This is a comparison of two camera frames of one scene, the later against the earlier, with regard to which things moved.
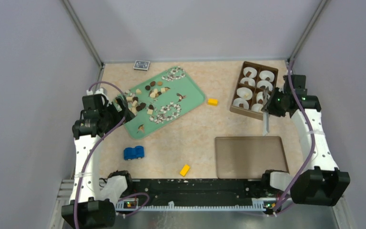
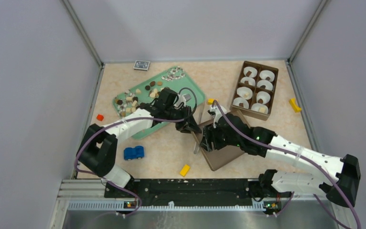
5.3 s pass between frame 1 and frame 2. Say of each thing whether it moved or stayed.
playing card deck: stayed
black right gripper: moved
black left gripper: moved
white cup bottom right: stayed
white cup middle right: stayed
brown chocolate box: stayed
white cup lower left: stayed
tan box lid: moved
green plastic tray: stayed
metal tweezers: moved
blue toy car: stayed
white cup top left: stayed
